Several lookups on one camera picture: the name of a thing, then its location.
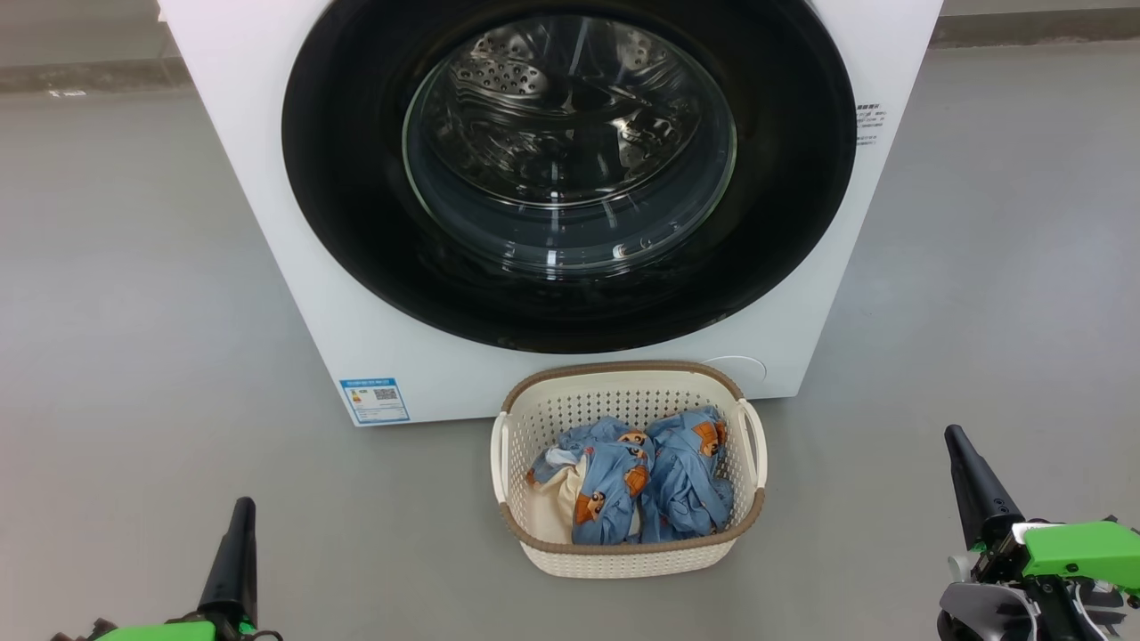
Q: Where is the round white filter cover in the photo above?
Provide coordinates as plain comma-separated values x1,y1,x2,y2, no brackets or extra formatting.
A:
699,356,768,386

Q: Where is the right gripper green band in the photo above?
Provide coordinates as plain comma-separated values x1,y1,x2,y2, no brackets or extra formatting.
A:
944,425,1140,641

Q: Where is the cream perforated laundry basket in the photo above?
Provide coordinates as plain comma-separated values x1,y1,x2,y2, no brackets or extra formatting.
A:
490,361,768,580

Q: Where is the blue bear-print garment cream lining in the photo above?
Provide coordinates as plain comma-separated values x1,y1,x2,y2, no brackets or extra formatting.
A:
525,418,656,546

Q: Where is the black round glass washer door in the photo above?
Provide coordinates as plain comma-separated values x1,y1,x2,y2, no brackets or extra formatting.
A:
281,0,858,354

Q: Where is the white front-load washing machine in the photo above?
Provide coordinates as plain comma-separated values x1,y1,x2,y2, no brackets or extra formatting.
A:
159,0,945,426

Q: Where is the blue energy label sticker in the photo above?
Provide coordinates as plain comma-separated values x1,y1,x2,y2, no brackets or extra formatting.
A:
339,378,411,425

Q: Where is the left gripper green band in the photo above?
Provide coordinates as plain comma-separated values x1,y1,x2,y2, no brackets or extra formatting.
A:
49,497,282,641

